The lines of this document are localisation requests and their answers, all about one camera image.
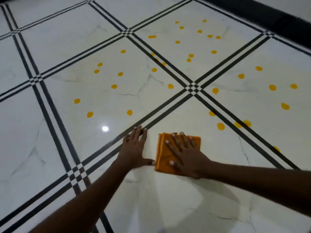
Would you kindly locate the orange cleaning cloth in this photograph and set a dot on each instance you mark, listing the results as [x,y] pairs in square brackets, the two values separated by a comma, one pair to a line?
[162,155]

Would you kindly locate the person's left hand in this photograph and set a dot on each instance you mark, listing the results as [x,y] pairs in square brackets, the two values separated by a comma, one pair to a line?
[133,152]

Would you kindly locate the person's right thumb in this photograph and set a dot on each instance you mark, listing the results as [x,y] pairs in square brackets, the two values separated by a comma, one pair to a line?
[175,164]

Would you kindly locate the person's right middle finger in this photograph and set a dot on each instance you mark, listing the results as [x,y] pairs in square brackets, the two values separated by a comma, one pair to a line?
[178,142]

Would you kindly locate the person's left middle finger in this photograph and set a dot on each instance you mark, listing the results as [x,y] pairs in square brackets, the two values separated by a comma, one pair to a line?
[139,133]

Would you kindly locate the person's right little finger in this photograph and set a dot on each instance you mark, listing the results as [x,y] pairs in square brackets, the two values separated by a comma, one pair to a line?
[194,144]

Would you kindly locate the scatter of yellow liquid spots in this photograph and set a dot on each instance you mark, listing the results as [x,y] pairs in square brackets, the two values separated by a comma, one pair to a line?
[272,87]

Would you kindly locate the person's left forearm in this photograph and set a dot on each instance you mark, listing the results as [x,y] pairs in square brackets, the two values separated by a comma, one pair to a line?
[92,194]

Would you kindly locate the person's right hand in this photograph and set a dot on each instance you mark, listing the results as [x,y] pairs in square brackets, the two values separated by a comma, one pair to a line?
[192,162]

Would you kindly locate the person's right forearm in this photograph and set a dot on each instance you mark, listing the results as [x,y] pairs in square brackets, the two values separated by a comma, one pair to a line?
[262,184]

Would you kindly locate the person's left little finger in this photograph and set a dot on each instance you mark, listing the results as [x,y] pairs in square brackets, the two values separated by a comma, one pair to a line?
[126,139]

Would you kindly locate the person's left thumb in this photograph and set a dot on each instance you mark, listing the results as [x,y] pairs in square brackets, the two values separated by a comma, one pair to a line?
[149,163]

